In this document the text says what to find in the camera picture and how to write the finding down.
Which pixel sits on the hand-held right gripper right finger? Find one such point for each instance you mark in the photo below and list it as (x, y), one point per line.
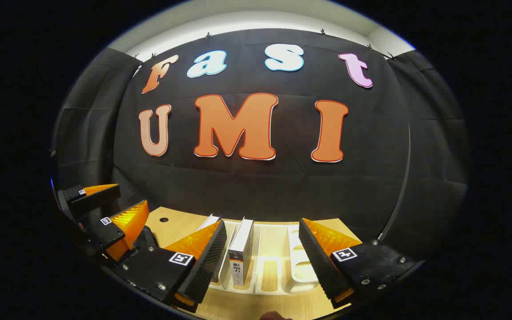
(320, 262)

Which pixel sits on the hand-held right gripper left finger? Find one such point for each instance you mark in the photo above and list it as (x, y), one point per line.
(207, 271)

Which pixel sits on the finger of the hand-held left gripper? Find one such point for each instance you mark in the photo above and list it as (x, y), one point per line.
(107, 231)
(96, 198)

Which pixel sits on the cream bookshelf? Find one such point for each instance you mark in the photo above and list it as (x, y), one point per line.
(298, 271)

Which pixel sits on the portrait cover book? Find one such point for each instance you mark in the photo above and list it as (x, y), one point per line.
(240, 249)

